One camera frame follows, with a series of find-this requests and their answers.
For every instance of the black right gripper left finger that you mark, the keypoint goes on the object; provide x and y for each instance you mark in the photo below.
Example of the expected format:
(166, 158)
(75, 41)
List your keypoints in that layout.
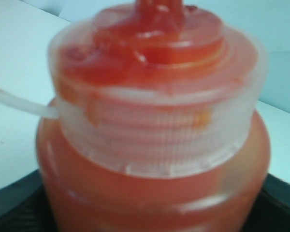
(24, 206)

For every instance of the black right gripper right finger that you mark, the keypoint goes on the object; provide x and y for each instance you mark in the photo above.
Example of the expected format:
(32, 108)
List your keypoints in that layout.
(271, 210)

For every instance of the red sauce squeeze bottle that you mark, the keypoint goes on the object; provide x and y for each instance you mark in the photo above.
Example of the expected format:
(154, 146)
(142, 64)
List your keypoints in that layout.
(154, 126)

